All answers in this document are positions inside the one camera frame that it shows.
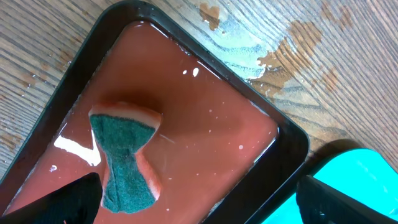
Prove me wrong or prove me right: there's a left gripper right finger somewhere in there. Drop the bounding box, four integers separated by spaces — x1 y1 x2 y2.
296 175 397 224

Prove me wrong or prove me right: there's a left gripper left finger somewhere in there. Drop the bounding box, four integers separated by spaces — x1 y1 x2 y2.
1 172 103 224

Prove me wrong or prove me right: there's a dark sponge with pink base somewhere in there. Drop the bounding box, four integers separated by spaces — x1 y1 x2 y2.
89 103 162 213

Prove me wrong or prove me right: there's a teal plastic serving tray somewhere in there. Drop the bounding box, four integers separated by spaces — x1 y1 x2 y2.
261 149 397 223

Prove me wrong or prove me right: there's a black tray with red water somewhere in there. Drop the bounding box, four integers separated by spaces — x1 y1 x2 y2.
1 1 308 223

